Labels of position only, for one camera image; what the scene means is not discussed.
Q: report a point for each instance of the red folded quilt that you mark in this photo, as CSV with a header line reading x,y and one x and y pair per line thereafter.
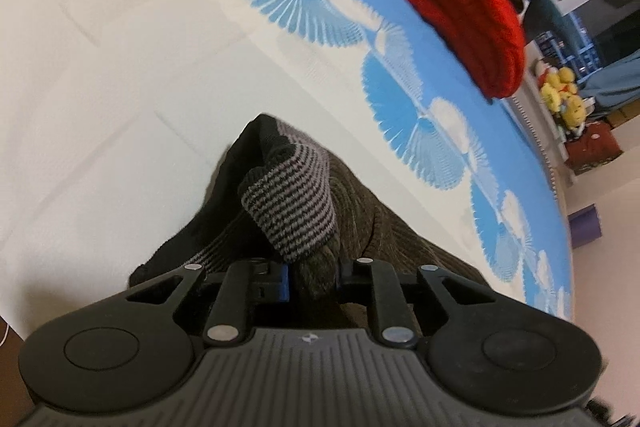
x,y
460,7

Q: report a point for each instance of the blue white patterned bed sheet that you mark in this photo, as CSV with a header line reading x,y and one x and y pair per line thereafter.
x,y
125,57

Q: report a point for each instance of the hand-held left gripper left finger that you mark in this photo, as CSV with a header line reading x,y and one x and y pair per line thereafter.
x,y
284,283

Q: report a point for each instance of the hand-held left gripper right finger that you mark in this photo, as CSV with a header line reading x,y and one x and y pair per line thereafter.
x,y
382,302

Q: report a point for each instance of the yellow duck plush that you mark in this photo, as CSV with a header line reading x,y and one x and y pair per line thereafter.
x,y
555,84
572,109

